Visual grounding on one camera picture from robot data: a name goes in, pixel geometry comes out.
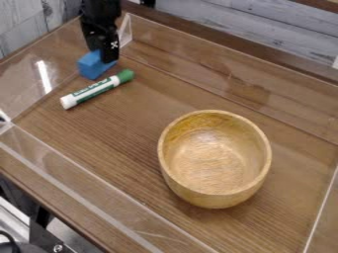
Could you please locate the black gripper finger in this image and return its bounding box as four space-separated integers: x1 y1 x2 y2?
80 23 101 50
100 27 120 63

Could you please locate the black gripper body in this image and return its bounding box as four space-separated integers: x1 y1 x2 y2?
79 0 121 34

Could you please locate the blue block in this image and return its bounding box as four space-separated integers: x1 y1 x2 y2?
76 50 117 80

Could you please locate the green and white marker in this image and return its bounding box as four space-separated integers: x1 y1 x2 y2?
59 69 135 110

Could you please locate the brown wooden bowl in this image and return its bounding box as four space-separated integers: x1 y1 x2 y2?
158 110 272 209

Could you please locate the clear acrylic tray wall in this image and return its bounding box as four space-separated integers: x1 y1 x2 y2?
0 16 338 253

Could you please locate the black cable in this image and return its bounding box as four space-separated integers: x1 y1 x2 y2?
0 230 20 253

